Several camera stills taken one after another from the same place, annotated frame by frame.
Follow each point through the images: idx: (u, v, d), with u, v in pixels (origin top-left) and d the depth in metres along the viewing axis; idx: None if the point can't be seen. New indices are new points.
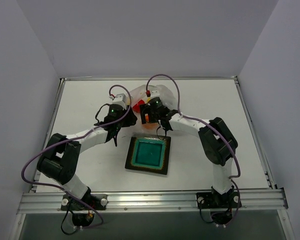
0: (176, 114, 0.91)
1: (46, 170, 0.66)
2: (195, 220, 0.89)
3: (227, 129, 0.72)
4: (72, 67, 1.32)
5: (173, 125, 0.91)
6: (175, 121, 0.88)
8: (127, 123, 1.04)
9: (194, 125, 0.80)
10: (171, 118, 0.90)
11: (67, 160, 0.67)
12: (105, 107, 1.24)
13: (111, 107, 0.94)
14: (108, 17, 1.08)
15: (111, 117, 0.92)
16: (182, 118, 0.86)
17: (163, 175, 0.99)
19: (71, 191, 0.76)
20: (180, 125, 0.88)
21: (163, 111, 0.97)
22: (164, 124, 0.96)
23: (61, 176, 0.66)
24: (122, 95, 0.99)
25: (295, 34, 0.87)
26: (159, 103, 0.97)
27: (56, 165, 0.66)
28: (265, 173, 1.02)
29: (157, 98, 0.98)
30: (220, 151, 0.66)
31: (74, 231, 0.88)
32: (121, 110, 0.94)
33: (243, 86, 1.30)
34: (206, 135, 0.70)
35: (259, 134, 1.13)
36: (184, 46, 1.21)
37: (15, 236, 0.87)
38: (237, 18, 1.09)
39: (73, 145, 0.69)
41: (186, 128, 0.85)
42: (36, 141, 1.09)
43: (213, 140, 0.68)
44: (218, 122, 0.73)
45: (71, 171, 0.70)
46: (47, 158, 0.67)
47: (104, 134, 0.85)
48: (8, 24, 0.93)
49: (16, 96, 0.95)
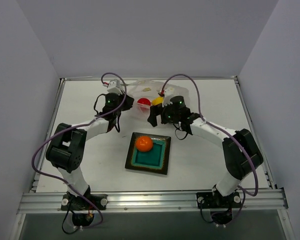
0: (198, 119, 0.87)
1: (55, 158, 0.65)
2: (195, 220, 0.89)
3: (254, 143, 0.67)
4: (72, 67, 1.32)
5: (194, 130, 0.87)
6: (197, 126, 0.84)
8: (127, 106, 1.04)
9: (217, 134, 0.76)
10: (192, 123, 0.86)
11: (75, 147, 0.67)
12: (102, 97, 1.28)
13: (107, 97, 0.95)
14: (108, 17, 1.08)
15: (109, 107, 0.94)
16: (204, 124, 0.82)
17: (163, 175, 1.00)
19: (74, 185, 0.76)
20: (202, 132, 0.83)
21: (185, 113, 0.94)
22: (185, 126, 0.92)
23: (70, 162, 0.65)
24: (116, 81, 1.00)
25: (295, 33, 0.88)
26: (182, 103, 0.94)
27: (65, 152, 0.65)
28: (265, 173, 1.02)
29: (180, 99, 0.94)
30: (242, 166, 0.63)
31: (74, 231, 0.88)
32: (117, 99, 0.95)
33: (243, 86, 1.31)
34: (230, 148, 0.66)
35: (259, 134, 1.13)
36: (184, 46, 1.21)
37: (15, 236, 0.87)
38: (237, 19, 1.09)
39: (81, 133, 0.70)
41: (209, 136, 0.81)
42: (36, 141, 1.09)
43: (237, 154, 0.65)
44: (244, 134, 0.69)
45: (79, 158, 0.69)
46: (55, 146, 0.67)
47: (106, 123, 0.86)
48: (8, 24, 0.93)
49: (16, 96, 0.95)
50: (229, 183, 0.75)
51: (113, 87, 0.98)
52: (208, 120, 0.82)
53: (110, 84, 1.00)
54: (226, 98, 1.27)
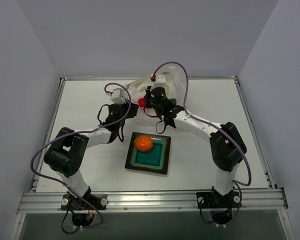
0: (181, 113, 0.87)
1: (53, 162, 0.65)
2: (195, 220, 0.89)
3: (239, 135, 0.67)
4: (72, 67, 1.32)
5: (177, 123, 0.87)
6: (180, 121, 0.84)
8: (131, 114, 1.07)
9: (203, 128, 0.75)
10: (176, 117, 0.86)
11: (74, 153, 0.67)
12: (105, 106, 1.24)
13: (110, 109, 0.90)
14: (108, 17, 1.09)
15: (112, 118, 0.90)
16: (189, 118, 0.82)
17: (163, 175, 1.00)
19: (73, 187, 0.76)
20: (186, 125, 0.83)
21: (167, 105, 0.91)
22: (166, 120, 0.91)
23: (67, 169, 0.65)
24: (119, 90, 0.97)
25: (295, 33, 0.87)
26: (163, 96, 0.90)
27: (64, 157, 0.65)
28: (265, 173, 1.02)
29: (162, 91, 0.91)
30: (229, 157, 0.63)
31: (74, 230, 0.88)
32: (120, 111, 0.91)
33: (243, 86, 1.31)
34: (217, 142, 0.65)
35: (259, 134, 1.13)
36: (184, 46, 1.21)
37: (15, 236, 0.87)
38: (238, 19, 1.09)
39: (81, 139, 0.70)
41: (193, 130, 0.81)
42: (37, 141, 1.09)
43: (223, 146, 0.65)
44: (230, 128, 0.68)
45: (77, 163, 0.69)
46: (55, 150, 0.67)
47: (107, 135, 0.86)
48: (8, 24, 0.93)
49: (16, 96, 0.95)
50: (224, 182, 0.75)
51: (116, 97, 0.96)
52: (192, 114, 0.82)
53: (113, 93, 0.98)
54: (226, 98, 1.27)
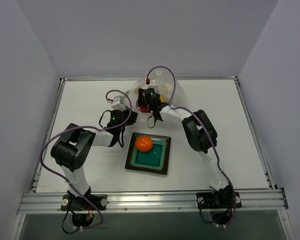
0: (166, 106, 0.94)
1: (59, 155, 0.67)
2: (195, 221, 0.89)
3: (208, 120, 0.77)
4: (72, 67, 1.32)
5: (162, 115, 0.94)
6: (164, 112, 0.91)
8: (130, 121, 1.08)
9: (179, 116, 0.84)
10: (161, 110, 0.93)
11: (81, 147, 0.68)
12: (107, 112, 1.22)
13: (111, 114, 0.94)
14: (108, 18, 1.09)
15: (114, 123, 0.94)
16: (171, 110, 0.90)
17: (163, 175, 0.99)
19: (76, 184, 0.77)
20: (169, 117, 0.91)
21: (156, 102, 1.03)
22: (156, 115, 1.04)
23: (73, 162, 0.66)
24: (119, 97, 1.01)
25: (295, 33, 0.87)
26: (153, 95, 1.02)
27: (70, 151, 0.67)
28: (265, 173, 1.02)
29: (151, 90, 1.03)
30: (200, 140, 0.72)
31: (74, 231, 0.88)
32: (122, 116, 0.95)
33: (243, 86, 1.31)
34: (187, 125, 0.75)
35: (259, 134, 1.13)
36: (183, 46, 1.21)
37: (15, 236, 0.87)
38: (238, 19, 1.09)
39: (88, 134, 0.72)
41: (175, 120, 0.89)
42: (37, 141, 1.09)
43: (195, 130, 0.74)
44: (200, 114, 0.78)
45: (83, 158, 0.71)
46: (61, 143, 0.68)
47: (109, 138, 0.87)
48: (8, 25, 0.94)
49: (16, 96, 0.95)
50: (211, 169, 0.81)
51: (117, 103, 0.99)
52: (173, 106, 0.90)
53: (114, 100, 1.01)
54: (226, 98, 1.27)
